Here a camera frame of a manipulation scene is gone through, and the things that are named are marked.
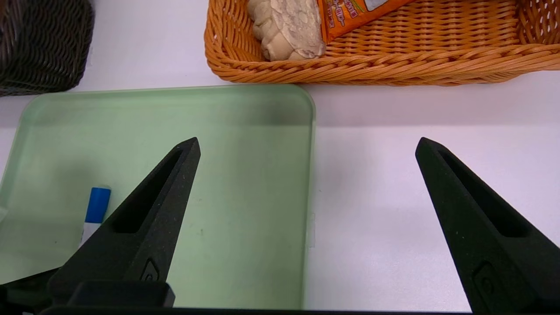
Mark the marbled bread roll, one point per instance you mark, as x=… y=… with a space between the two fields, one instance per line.
x=288 y=30

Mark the dark brown wicker basket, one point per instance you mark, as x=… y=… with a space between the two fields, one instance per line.
x=39 y=48

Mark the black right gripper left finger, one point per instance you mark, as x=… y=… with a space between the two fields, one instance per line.
x=148 y=236

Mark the orange snack bag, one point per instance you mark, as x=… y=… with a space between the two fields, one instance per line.
x=350 y=17

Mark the light green plastic tray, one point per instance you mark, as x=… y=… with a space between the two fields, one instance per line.
x=245 y=183

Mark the blue white marker pen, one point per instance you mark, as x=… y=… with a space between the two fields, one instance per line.
x=97 y=205

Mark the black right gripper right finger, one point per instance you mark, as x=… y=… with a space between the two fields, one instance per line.
x=477 y=253

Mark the orange wicker basket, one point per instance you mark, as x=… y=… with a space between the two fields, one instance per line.
x=393 y=61

